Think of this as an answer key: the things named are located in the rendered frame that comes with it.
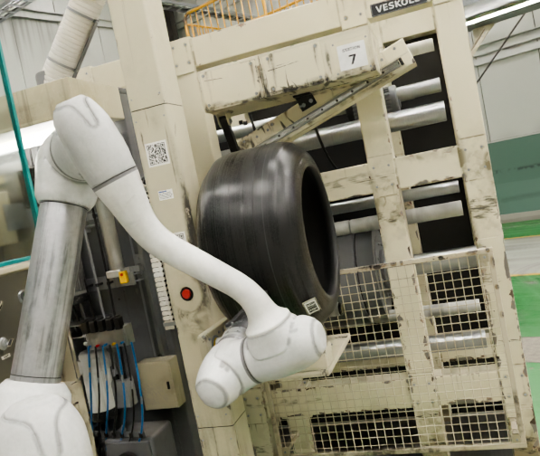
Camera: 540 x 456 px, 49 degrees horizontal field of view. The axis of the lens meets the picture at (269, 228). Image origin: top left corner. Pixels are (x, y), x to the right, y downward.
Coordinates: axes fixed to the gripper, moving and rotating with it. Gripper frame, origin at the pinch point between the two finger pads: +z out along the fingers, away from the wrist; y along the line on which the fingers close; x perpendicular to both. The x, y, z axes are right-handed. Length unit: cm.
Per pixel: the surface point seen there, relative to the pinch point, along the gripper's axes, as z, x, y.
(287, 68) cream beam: 62, -53, -7
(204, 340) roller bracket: 6.5, 13.3, 23.7
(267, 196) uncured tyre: 10.7, -25.2, -5.5
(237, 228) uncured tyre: 6.3, -19.2, 3.5
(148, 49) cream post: 40, -70, 28
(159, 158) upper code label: 31, -38, 32
